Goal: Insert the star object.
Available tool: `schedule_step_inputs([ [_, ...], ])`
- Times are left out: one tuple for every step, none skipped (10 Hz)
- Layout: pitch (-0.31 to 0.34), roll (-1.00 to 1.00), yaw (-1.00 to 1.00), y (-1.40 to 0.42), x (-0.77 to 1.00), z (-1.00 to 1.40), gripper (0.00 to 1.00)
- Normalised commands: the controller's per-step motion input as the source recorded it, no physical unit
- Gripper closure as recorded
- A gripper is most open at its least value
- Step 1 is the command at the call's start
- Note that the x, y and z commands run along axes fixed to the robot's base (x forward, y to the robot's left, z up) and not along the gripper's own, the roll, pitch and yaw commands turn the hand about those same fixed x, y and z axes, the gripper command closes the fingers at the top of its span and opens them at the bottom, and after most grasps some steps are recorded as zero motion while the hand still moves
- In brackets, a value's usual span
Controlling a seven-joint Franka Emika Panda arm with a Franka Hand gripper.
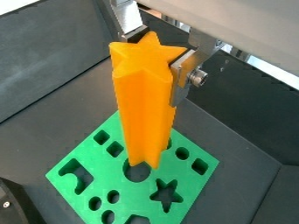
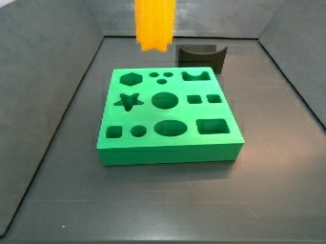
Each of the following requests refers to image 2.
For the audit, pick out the green shape-sorter block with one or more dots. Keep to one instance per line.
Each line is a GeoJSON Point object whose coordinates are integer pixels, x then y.
{"type": "Point", "coordinates": [167, 116]}

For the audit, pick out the black curved holder block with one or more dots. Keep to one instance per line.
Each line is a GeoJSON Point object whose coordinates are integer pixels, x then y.
{"type": "Point", "coordinates": [201, 56]}

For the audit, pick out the orange star-shaped peg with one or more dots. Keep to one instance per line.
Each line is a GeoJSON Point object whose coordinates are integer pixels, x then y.
{"type": "Point", "coordinates": [155, 23]}

